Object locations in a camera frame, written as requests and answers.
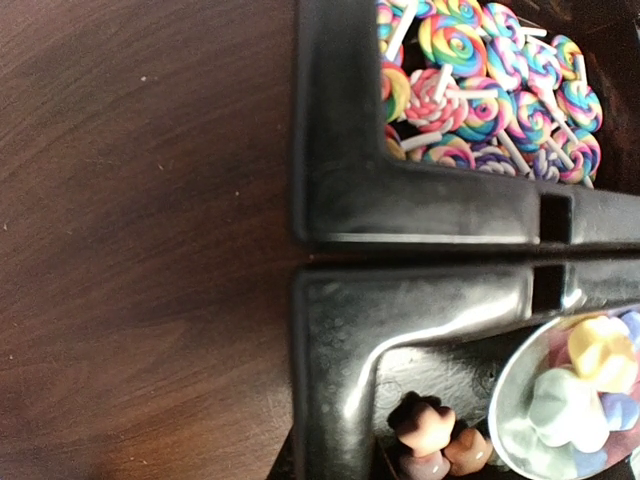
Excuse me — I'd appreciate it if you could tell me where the black three-compartment candy tray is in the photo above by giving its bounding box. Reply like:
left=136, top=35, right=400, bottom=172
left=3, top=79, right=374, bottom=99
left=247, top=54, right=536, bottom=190
left=270, top=1, right=639, bottom=479

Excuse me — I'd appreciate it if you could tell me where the silver metal scoop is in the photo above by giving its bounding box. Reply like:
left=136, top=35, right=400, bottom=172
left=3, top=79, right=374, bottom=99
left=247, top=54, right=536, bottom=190
left=488, top=306, right=639, bottom=479

